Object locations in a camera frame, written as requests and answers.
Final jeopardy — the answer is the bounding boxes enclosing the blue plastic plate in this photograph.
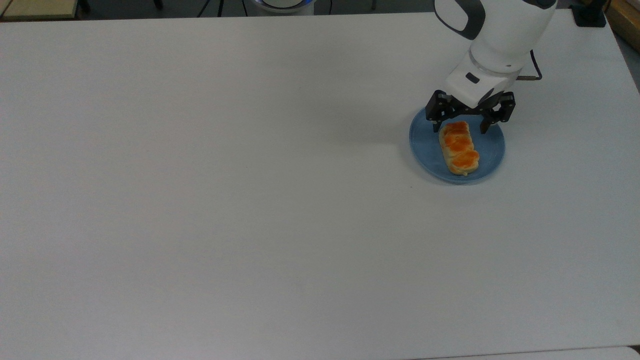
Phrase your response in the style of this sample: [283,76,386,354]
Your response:
[408,106,506,185]

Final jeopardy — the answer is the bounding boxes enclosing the black table clamp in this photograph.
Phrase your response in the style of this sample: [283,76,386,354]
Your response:
[571,0,608,28]

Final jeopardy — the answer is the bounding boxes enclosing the wooden box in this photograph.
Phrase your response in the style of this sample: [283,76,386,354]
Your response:
[605,0,640,53]

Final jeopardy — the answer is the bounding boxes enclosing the white robot base blue ring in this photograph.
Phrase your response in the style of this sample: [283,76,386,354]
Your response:
[250,0,317,15]

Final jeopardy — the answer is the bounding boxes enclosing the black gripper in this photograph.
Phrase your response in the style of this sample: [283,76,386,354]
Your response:
[425,89,517,135]

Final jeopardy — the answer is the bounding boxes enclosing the orange glazed bread loaf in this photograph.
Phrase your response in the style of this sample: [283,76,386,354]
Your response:
[438,120,481,177]

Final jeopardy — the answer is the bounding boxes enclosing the light wooden board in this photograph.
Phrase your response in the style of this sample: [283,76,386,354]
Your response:
[0,0,79,21]

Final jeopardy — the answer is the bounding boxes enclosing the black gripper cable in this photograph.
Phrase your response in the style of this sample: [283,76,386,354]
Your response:
[516,49,544,82]

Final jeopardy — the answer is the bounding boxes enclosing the black tripod legs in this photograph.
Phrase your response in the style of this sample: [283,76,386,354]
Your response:
[196,0,249,18]

